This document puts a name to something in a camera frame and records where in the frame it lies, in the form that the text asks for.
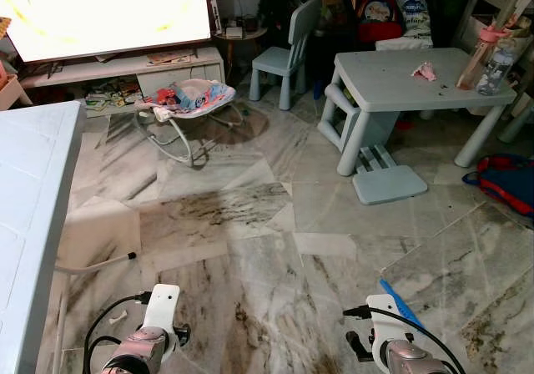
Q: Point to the pale blue kids table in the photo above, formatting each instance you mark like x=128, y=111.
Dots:
x=392, y=78

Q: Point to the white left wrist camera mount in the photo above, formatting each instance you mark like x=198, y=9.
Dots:
x=163, y=307

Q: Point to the flat screen television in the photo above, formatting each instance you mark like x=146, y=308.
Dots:
x=100, y=11

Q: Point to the pink lidded drinking bottle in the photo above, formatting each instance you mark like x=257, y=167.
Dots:
x=476, y=65

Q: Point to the pink crumpled cloth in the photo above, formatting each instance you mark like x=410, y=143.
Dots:
x=425, y=72

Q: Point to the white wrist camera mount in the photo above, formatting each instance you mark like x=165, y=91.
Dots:
x=163, y=307
x=385, y=320

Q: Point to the small round side table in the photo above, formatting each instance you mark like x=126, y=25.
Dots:
x=242, y=34

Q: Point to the white and blue printed bag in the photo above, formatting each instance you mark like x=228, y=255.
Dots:
x=415, y=15

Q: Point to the baby bouncer with white frame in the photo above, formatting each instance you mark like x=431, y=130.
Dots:
x=196, y=97

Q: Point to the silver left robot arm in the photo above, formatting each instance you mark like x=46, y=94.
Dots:
x=138, y=351

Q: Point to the stack of picture books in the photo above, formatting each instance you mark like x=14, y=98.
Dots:
x=113, y=98

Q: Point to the clear plastic water bottle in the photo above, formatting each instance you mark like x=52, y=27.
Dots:
x=498, y=75

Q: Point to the white low television stand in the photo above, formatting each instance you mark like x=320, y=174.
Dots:
x=179, y=78

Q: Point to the large white plastic table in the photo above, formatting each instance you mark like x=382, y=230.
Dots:
x=29, y=190

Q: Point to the pale blue toppled stool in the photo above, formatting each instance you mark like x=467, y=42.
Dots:
x=388, y=184

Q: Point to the red and blue backpack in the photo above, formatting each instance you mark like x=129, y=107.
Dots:
x=505, y=182

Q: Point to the red and black backpack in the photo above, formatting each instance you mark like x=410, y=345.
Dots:
x=380, y=27

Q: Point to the blue comb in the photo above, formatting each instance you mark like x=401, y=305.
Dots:
x=392, y=295

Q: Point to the pale blue kids chair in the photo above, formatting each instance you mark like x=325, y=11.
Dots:
x=279, y=57

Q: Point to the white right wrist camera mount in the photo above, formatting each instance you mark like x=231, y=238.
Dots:
x=385, y=320

